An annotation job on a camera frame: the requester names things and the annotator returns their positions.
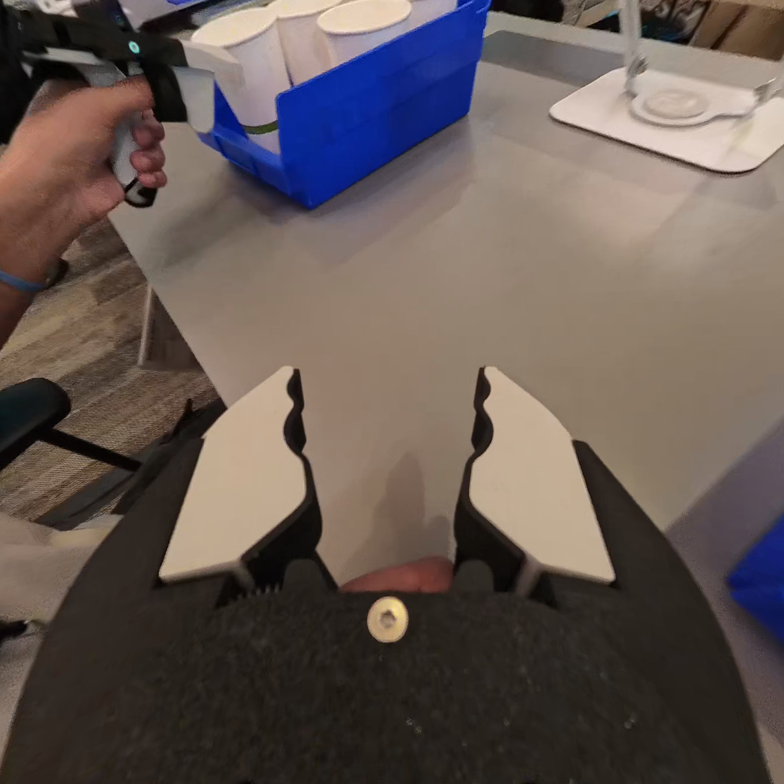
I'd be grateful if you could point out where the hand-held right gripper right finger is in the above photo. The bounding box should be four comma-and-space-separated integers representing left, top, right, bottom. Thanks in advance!
453, 365, 615, 594

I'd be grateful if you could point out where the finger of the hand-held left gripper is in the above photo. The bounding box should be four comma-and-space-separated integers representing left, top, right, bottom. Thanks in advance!
173, 38, 244, 134

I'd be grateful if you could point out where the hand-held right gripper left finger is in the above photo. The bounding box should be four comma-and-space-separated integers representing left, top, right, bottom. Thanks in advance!
158, 366, 323, 590

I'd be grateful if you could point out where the set of white paper cups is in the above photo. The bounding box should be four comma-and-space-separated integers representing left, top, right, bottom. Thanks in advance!
269, 0, 459, 87

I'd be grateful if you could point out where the blue plastic bin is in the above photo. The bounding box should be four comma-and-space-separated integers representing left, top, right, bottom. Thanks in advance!
197, 0, 492, 210
726, 514, 784, 644

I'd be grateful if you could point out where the person's left hand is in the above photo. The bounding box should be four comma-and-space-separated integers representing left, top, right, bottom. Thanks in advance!
0, 76, 167, 281

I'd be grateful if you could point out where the person's right hand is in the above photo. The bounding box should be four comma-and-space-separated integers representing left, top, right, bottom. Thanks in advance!
339, 555, 455, 594

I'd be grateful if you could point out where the blue wristband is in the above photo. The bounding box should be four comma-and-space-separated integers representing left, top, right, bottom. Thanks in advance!
0, 268, 53, 295

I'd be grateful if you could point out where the instruction sheet on stand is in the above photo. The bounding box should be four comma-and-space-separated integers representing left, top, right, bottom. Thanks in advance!
548, 0, 784, 174

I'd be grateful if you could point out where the tan cardboard box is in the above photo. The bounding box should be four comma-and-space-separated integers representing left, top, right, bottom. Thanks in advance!
689, 0, 784, 61

